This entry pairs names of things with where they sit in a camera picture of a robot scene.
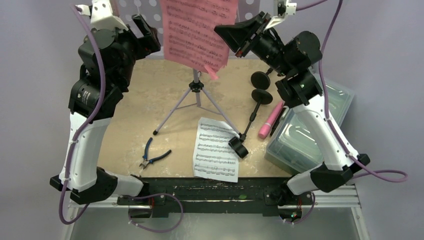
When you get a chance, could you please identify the pink sheet music page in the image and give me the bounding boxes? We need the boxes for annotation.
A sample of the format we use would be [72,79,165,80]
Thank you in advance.
[160,0,238,80]

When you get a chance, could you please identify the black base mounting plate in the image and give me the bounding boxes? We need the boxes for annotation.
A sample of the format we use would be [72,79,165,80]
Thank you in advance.
[117,177,313,220]

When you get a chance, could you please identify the black microphone stand near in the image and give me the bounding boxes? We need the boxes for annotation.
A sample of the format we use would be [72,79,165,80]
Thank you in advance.
[228,88,273,159]

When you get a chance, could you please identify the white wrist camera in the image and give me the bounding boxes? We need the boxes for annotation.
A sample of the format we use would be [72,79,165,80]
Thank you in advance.
[75,0,129,31]
[263,0,297,31]

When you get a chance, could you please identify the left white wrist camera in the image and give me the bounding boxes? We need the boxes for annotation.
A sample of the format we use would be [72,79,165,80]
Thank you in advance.
[75,0,129,31]

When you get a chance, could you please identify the clear plastic storage box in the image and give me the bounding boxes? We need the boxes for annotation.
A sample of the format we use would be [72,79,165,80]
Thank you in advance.
[265,79,355,175]

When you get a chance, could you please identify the lilac music stand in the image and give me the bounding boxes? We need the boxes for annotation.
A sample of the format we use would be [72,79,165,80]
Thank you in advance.
[109,0,263,137]

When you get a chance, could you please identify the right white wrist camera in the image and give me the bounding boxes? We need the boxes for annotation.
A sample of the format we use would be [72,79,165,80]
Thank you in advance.
[263,0,297,31]

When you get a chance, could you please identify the white sheet music page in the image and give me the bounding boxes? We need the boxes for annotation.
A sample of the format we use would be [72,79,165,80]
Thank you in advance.
[192,117,239,183]

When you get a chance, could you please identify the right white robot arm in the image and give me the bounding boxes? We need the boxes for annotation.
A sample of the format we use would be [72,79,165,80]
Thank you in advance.
[214,12,370,204]

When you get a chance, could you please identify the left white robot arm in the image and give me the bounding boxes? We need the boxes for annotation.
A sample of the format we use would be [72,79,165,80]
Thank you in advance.
[49,14,161,205]

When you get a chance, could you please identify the black microphone stand far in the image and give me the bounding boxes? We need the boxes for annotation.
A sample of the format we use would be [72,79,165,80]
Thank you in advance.
[250,68,274,90]

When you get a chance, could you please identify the aluminium rail frame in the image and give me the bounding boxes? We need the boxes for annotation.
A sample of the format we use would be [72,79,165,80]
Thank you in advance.
[61,59,370,240]

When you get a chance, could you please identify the blue handled pliers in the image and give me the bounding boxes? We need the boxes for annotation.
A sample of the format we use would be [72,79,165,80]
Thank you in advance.
[139,137,172,170]

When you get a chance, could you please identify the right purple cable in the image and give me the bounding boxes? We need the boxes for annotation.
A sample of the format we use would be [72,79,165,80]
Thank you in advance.
[283,0,409,226]

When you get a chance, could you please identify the pink toy microphone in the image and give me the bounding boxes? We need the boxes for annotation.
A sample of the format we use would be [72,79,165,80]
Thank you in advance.
[258,100,285,139]

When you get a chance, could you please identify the black microphone stand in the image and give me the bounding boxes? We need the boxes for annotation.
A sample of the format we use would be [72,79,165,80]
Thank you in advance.
[228,88,273,159]
[250,68,274,90]

